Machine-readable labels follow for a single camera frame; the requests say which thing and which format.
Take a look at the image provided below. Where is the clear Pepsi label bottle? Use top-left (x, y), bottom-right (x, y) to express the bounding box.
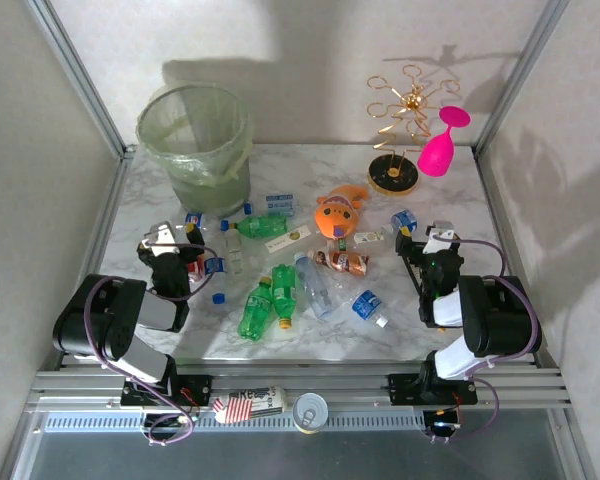
top-left (184, 212), bottom-right (230, 232)
top-left (203, 255), bottom-right (230, 307)

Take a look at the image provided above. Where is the orange fish plush toy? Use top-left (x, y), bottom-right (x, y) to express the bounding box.
top-left (313, 184), bottom-right (370, 240)

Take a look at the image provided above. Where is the aluminium frame post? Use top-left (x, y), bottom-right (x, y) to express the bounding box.
top-left (472, 0), bottom-right (572, 156)
top-left (24, 0), bottom-right (137, 157)

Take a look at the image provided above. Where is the pink plastic wine glass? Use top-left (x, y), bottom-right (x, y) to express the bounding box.
top-left (417, 105), bottom-right (472, 180)

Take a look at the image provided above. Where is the gold wire glass rack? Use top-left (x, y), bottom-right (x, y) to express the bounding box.
top-left (365, 63), bottom-right (462, 196)

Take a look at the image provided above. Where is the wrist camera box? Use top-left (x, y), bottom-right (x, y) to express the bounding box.
top-left (140, 220), bottom-right (177, 251)
top-left (424, 219), bottom-right (456, 253)

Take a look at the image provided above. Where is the square clear bottle melon label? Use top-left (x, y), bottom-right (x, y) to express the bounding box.
top-left (263, 224), bottom-right (314, 253)

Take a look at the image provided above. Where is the large clear plastic bottle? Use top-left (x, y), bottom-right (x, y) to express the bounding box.
top-left (293, 251), bottom-right (341, 322)

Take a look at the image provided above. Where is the grey slotted strip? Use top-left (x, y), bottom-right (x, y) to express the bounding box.
top-left (43, 412), bottom-right (427, 434)

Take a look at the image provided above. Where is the silver tin can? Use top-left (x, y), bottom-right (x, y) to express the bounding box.
top-left (292, 392), bottom-right (330, 435)

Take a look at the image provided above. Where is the striped snack packet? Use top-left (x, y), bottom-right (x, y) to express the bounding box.
top-left (212, 384), bottom-right (289, 426)

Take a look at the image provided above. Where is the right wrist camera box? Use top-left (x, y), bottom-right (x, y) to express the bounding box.
top-left (424, 219), bottom-right (456, 253)

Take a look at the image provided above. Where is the grey mesh waste bin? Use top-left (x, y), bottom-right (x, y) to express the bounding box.
top-left (135, 82), bottom-right (255, 219)

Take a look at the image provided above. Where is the clear soda water bottle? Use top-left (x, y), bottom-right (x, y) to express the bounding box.
top-left (243, 192), bottom-right (297, 219)

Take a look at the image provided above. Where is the copper brown drink bottle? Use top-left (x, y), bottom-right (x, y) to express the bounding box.
top-left (307, 248), bottom-right (370, 277)

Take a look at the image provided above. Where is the small black control board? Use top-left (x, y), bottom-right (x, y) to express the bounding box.
top-left (140, 412), bottom-right (197, 437)
top-left (423, 408), bottom-right (464, 439)

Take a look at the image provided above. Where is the aluminium side rail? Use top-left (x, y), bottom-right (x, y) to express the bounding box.
top-left (472, 149), bottom-right (561, 371)
top-left (54, 149), bottom-right (136, 371)

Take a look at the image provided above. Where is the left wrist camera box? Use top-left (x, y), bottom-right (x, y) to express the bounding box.
top-left (140, 220), bottom-right (177, 251)

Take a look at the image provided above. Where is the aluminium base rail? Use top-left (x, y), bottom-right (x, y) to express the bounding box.
top-left (24, 367), bottom-right (574, 414)

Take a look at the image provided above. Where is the clear bottle green label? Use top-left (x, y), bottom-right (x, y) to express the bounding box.
top-left (224, 227), bottom-right (245, 276)

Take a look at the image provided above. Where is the clear bottle blue label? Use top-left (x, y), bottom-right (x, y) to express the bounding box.
top-left (382, 208), bottom-right (420, 236)
top-left (350, 288), bottom-right (391, 330)

